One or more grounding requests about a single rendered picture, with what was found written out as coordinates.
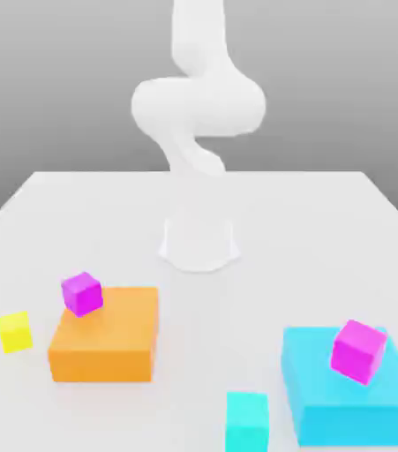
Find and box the small turquoise cube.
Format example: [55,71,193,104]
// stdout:
[225,390,269,452]

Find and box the small magenta cube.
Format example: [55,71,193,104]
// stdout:
[60,271,105,318]
[329,319,388,387]

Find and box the small yellow cube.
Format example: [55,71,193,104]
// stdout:
[0,311,34,354]

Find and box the large light blue box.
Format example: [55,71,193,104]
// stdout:
[281,326,398,448]

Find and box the large orange box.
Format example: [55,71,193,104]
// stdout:
[47,286,160,383]

